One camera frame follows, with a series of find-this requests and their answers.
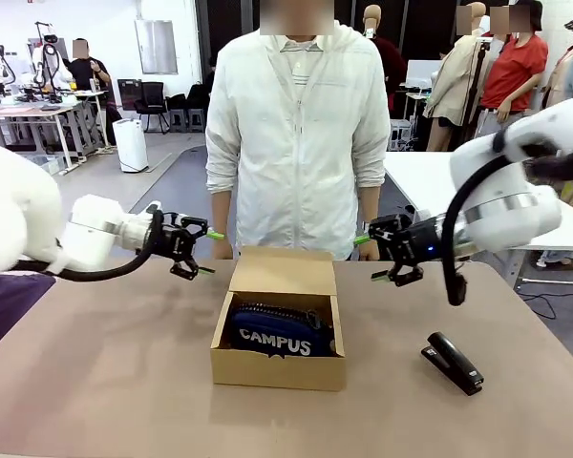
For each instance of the black office chair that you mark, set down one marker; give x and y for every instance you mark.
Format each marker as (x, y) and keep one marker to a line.
(150, 102)

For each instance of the person's head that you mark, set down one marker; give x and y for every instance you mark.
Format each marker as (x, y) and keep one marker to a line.
(296, 16)

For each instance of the person's right hand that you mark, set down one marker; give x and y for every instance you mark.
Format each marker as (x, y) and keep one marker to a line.
(223, 248)

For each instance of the grey wall panel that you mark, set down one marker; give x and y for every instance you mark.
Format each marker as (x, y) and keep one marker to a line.
(155, 47)

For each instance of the dark red top mannequin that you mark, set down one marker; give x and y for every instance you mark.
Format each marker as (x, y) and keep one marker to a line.
(391, 62)

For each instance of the black camera tripod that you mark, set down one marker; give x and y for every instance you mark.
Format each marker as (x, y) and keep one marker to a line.
(477, 86)

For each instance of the purple cloth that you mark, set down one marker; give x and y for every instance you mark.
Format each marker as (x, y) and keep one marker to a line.
(9, 310)

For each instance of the bystander in black shirt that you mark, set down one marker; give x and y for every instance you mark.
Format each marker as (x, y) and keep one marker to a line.
(88, 71)

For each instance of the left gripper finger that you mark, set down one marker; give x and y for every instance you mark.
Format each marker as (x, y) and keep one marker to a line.
(198, 226)
(186, 268)

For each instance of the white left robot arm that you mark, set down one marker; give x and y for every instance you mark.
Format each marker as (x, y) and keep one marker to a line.
(14, 205)

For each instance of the black stapler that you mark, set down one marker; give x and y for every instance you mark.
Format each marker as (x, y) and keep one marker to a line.
(453, 365)

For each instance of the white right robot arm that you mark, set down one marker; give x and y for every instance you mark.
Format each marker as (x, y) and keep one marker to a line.
(496, 176)

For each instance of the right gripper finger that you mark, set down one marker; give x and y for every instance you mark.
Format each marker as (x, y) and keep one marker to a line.
(406, 274)
(387, 226)

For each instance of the white air purifier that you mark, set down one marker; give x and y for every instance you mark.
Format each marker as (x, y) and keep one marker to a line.
(130, 145)

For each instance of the blue campus pencil case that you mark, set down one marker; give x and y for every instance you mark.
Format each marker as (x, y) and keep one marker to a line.
(272, 334)

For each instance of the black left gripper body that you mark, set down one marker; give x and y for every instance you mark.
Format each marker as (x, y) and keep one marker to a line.
(172, 238)

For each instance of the person's left hand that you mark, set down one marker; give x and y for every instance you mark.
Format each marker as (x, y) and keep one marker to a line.
(370, 250)

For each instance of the brown cardboard box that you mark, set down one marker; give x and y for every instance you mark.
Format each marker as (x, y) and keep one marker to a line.
(277, 372)

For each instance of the white side table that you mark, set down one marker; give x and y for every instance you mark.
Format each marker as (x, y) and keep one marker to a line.
(420, 172)

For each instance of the grey background work table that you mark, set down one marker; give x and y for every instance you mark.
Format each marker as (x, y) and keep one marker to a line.
(24, 112)

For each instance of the person's left forearm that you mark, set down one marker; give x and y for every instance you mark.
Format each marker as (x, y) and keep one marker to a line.
(370, 205)

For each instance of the person's right forearm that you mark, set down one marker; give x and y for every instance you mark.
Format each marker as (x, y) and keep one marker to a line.
(224, 214)

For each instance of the person in white jacket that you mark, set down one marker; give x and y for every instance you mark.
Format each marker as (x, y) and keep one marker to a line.
(296, 167)

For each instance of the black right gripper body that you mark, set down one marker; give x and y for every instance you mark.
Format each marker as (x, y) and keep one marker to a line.
(418, 243)

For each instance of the beige coat mannequin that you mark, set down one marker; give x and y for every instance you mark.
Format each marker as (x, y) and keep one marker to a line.
(453, 76)

